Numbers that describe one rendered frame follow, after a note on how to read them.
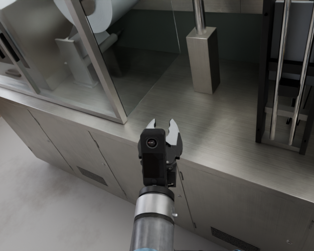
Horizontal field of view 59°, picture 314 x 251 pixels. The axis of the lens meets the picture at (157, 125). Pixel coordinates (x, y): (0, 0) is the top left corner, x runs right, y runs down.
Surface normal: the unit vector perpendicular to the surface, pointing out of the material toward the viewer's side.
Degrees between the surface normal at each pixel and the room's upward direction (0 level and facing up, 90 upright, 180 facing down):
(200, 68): 90
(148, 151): 62
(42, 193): 0
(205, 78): 90
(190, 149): 0
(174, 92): 0
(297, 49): 90
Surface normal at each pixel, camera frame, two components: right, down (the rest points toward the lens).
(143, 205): -0.52, -0.62
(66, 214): -0.22, -0.69
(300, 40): -0.51, 0.69
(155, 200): 0.04, -0.69
